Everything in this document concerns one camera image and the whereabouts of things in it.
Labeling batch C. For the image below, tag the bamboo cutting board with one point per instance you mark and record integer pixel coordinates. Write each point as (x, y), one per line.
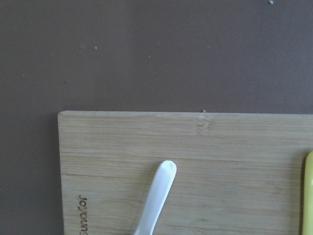
(237, 174)

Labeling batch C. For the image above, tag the yellow plastic knife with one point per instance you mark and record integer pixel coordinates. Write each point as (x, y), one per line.
(307, 225)

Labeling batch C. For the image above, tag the white ceramic spoon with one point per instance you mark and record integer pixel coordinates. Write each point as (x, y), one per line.
(159, 190)

